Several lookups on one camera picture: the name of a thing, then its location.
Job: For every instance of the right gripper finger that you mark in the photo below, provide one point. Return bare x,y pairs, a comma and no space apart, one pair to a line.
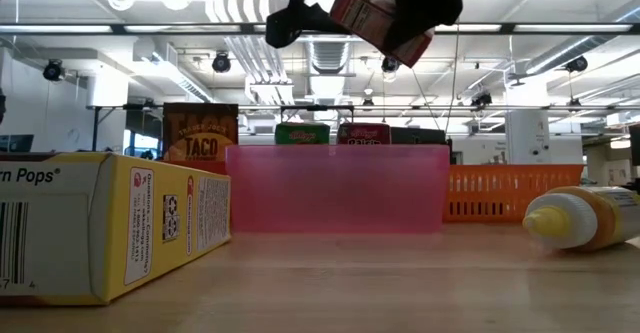
430,3
300,20

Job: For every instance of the red Froot Loops box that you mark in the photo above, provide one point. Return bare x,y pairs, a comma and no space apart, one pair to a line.
370,23

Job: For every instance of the green Apple Jacks box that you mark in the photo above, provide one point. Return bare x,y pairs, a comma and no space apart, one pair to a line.
300,135

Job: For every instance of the pink Raisin Bran box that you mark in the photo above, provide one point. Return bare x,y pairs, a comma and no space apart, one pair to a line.
362,135

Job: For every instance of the brown taco seasoning packet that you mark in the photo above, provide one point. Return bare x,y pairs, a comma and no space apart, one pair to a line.
200,145

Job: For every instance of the yellow mustard squeeze bottle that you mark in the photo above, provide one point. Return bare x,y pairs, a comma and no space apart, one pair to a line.
575,218

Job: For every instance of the black ceiling spotlight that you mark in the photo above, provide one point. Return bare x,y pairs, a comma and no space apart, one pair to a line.
221,62
577,64
481,100
52,70
390,64

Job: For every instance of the black background box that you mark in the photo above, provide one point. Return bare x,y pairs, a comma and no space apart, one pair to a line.
417,137

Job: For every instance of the white round pillar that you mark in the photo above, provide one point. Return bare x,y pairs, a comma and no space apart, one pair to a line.
525,138

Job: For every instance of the pink translucent plastic bin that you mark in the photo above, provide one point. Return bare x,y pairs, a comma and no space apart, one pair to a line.
340,193

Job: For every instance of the orange plastic basket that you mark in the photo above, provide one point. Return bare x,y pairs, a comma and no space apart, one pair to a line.
500,193

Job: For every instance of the dark background monitor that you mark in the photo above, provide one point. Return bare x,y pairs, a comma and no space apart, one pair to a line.
635,145

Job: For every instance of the yellow Corn Pops box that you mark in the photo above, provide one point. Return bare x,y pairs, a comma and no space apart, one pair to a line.
150,223

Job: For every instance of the background laptop screen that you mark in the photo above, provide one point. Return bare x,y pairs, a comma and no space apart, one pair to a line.
15,143

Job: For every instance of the silver ventilation duct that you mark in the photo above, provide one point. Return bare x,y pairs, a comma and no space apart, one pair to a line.
330,58

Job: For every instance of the black background table frame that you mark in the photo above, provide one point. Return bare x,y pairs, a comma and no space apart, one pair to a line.
310,108

